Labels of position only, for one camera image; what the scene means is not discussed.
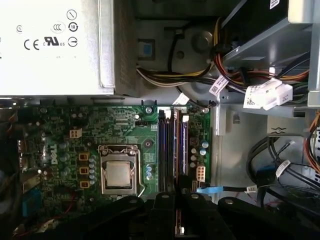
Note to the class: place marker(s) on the CPU socket metal frame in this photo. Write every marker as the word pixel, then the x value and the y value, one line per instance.
pixel 117 151

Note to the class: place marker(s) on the silver CPU chip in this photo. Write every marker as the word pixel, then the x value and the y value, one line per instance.
pixel 118 174

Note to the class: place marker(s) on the silver power supply unit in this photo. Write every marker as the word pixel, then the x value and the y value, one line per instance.
pixel 50 62

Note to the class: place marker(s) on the white power connector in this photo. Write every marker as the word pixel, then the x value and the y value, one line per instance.
pixel 272 95

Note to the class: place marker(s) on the black PC case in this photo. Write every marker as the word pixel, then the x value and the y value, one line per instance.
pixel 240 150

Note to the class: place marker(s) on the green motherboard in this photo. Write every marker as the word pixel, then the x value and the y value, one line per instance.
pixel 120 130

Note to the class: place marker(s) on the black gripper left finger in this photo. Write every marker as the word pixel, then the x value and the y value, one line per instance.
pixel 163 220

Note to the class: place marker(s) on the RAM stick with label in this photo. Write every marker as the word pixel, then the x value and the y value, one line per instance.
pixel 184 145

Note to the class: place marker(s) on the empty black RAM slot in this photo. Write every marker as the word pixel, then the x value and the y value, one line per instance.
pixel 162 150
pixel 169 150

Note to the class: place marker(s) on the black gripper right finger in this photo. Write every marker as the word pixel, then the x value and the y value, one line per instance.
pixel 200 220

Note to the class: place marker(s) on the grey optical drive cage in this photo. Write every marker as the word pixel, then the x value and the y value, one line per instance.
pixel 262 50

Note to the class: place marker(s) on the RAM stick bare circuit board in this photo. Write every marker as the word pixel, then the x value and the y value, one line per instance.
pixel 176 140

